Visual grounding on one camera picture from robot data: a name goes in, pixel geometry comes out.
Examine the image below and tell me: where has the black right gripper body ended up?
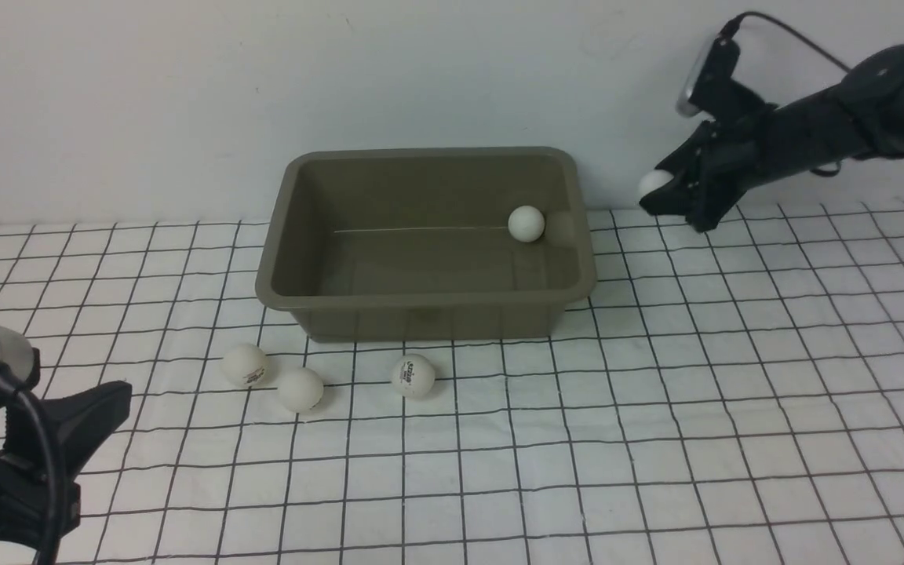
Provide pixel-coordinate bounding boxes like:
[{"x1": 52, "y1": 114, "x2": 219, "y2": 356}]
[{"x1": 683, "y1": 110, "x2": 782, "y2": 209}]

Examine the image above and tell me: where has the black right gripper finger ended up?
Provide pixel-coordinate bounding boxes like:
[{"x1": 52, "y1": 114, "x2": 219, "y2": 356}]
[
  {"x1": 656, "y1": 140, "x2": 704, "y2": 189},
  {"x1": 639, "y1": 179, "x2": 743, "y2": 233}
]

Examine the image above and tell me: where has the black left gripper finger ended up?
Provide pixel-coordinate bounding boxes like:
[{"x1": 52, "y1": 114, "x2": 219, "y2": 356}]
[{"x1": 9, "y1": 381, "x2": 133, "y2": 479}]

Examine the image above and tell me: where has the plain white ping-pong ball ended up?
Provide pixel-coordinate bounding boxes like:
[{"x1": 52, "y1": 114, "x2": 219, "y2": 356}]
[{"x1": 277, "y1": 367, "x2": 324, "y2": 414}]

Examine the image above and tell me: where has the logo white ping-pong ball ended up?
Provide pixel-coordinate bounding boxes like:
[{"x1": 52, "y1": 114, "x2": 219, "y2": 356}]
[{"x1": 390, "y1": 354, "x2": 437, "y2": 399}]

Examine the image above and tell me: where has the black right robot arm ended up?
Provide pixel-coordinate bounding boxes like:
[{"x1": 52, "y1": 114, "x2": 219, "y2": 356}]
[{"x1": 640, "y1": 37, "x2": 904, "y2": 232}]

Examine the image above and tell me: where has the white black-grid tablecloth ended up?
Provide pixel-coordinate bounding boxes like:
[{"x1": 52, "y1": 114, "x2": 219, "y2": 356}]
[{"x1": 0, "y1": 202, "x2": 904, "y2": 564}]

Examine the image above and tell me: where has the olive green plastic bin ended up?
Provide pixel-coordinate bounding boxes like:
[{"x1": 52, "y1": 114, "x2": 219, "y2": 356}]
[{"x1": 255, "y1": 147, "x2": 598, "y2": 343}]

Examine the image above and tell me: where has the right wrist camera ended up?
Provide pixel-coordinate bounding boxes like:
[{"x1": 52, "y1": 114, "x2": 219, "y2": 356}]
[{"x1": 676, "y1": 35, "x2": 775, "y2": 126}]

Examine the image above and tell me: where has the left camera black cable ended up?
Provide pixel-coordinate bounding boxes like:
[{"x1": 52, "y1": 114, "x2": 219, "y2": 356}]
[{"x1": 0, "y1": 349, "x2": 68, "y2": 565}]

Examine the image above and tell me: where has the camera black cable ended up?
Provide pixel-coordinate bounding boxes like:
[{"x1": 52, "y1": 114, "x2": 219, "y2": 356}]
[
  {"x1": 719, "y1": 11, "x2": 853, "y2": 75},
  {"x1": 0, "y1": 349, "x2": 68, "y2": 565}
]

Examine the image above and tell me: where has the right camera black cable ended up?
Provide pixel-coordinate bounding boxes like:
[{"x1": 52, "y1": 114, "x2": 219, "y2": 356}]
[{"x1": 719, "y1": 11, "x2": 853, "y2": 75}]

